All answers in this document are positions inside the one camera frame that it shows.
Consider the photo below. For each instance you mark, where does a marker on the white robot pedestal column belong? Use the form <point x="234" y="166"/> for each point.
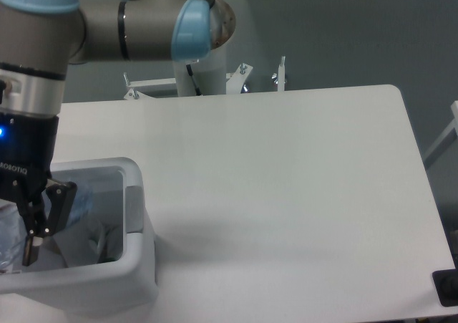
<point x="223" y="24"/>

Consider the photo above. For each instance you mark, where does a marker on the black device at table edge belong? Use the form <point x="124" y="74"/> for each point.
<point x="445" y="282"/>

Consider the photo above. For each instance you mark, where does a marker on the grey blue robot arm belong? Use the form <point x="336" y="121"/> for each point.
<point x="39" y="40"/>

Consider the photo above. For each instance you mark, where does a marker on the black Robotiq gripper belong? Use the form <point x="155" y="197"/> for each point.
<point x="27" y="148"/>

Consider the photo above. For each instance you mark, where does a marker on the white pedestal base frame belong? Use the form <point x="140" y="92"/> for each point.
<point x="191" y="81"/>

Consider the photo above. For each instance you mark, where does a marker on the white frame at right edge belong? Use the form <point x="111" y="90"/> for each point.
<point x="445" y="139"/>

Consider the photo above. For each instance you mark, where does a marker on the white tissue paper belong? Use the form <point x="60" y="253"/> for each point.
<point x="86" y="242"/>

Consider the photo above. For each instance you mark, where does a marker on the clear crushed plastic bottle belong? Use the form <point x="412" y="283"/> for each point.
<point x="13" y="232"/>

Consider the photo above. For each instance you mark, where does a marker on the white plastic trash can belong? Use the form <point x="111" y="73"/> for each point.
<point x="118" y="198"/>

